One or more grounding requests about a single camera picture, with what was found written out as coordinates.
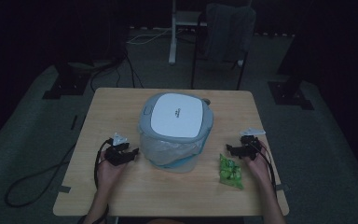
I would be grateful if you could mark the grey bin with white lid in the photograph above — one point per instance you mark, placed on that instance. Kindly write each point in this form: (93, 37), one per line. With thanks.
(177, 115)

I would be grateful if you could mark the black metal chair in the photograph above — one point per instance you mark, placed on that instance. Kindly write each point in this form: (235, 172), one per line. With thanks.
(195, 62)

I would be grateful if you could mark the black stand base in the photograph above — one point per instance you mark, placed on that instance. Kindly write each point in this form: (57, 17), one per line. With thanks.
(289, 93)
(66, 84)

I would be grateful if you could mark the clear plastic bin liner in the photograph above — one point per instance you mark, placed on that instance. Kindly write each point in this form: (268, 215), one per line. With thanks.
(164, 149)

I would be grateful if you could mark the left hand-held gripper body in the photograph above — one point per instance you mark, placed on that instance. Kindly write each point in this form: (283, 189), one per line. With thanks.
(115, 154)

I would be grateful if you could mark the green snack packet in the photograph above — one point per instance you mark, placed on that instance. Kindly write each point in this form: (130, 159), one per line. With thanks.
(231, 172)

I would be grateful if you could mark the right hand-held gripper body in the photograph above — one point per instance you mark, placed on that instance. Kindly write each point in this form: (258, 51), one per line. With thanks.
(251, 145)

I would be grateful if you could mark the person's right hand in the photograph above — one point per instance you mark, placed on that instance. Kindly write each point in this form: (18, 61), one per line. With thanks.
(258, 166)

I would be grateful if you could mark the person's left hand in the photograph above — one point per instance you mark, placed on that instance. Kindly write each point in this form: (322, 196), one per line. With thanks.
(108, 174)

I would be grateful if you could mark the grey tape strip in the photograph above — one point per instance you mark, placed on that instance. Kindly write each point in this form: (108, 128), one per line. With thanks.
(64, 188)
(282, 187)

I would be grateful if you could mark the white metal stand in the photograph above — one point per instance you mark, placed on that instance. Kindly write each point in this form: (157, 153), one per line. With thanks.
(173, 37)

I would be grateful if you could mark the dark cloth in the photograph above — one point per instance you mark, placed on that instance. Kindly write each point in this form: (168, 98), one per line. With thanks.
(228, 31)

